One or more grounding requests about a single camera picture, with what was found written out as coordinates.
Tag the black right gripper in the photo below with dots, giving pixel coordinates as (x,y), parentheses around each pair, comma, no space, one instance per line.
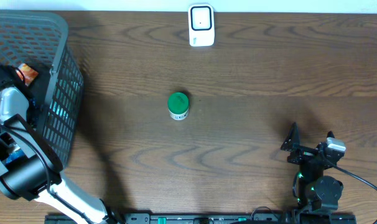
(293,142)

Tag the green lid seasoning jar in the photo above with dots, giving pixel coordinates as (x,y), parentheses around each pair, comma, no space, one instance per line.
(178,106)

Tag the orange snack packet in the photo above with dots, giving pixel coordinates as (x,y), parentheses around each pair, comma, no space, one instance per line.
(26,73)

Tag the blue Oreo cookie pack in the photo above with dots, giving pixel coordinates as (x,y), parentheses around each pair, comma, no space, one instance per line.
(14,156)

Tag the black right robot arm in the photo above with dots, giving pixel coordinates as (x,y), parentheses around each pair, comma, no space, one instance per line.
(318,194)

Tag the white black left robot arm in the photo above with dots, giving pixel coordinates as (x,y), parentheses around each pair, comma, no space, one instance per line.
(29,168)

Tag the white barcode scanner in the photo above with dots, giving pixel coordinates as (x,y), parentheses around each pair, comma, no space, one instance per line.
(201,25)

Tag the grey plastic basket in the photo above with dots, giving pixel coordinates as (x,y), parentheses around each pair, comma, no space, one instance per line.
(39,40)

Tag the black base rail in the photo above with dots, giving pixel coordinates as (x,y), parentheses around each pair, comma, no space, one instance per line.
(263,217)

